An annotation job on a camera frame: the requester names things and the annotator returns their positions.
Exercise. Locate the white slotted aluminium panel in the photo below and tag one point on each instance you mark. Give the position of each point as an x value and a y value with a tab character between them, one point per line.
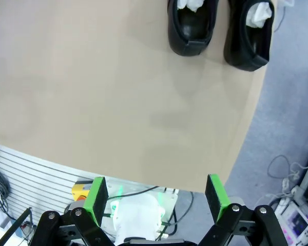
36	179

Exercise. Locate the thin black rod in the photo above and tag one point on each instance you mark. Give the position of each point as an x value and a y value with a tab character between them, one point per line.
15	225

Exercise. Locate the white power strip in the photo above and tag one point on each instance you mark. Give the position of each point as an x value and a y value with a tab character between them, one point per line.
286	183

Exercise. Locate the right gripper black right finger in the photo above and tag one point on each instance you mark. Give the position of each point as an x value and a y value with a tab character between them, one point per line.
216	200

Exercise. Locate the yellow emergency stop box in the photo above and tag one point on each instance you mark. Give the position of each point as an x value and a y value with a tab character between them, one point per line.
78	191

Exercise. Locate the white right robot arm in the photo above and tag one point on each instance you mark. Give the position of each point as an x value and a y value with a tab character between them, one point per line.
138	217

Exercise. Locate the black leather slip-on shoe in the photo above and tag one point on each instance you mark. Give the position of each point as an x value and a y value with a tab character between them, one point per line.
246	53
192	33

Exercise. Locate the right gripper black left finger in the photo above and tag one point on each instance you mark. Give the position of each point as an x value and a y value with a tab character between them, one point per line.
97	200

